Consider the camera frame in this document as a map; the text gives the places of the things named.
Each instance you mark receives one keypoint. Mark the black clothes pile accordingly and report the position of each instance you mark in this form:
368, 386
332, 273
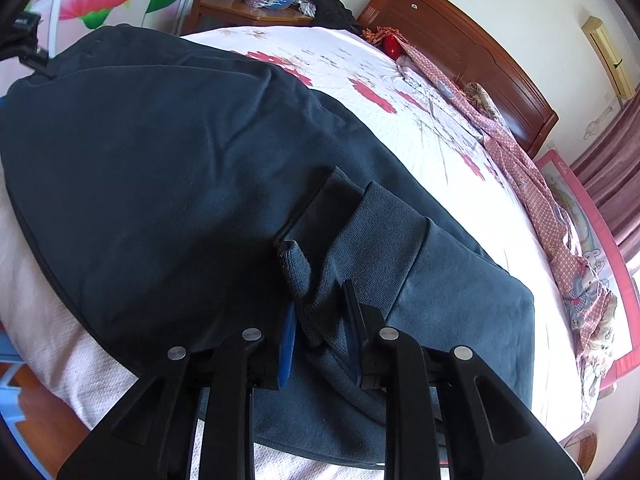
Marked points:
330, 10

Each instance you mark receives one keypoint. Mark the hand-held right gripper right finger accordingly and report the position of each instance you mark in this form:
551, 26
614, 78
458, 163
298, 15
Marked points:
353, 335

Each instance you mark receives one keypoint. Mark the bed with floral sheet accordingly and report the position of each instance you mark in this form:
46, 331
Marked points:
400, 125

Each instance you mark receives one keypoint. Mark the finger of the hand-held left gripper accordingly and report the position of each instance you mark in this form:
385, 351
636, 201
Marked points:
40, 64

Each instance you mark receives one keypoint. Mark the grey white cloth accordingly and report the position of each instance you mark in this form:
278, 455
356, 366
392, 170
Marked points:
306, 5

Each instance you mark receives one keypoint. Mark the black pants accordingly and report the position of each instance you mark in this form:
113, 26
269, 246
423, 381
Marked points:
150, 185

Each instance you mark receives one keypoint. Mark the wall sticker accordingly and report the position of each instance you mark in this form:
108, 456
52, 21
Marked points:
597, 124

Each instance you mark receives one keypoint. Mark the red pillow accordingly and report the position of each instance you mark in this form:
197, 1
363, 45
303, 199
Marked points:
392, 47

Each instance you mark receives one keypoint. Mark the beige air conditioner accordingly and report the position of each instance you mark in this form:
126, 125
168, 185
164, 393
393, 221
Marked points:
607, 57

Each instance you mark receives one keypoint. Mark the blue plastic stool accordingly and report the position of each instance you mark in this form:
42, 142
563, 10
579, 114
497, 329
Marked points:
9, 385

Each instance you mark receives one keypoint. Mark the wicker basket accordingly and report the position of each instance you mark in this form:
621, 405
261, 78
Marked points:
579, 445

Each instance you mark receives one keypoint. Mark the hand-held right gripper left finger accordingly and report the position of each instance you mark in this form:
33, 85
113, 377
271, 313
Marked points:
286, 352

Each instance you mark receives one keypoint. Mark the pink curtain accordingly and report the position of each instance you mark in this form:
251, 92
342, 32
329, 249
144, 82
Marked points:
615, 175

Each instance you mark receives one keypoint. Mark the pink patterned quilt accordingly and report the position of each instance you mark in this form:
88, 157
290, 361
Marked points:
525, 185

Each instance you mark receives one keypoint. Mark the wooden headboard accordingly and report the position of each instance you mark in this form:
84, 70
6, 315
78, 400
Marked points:
475, 50

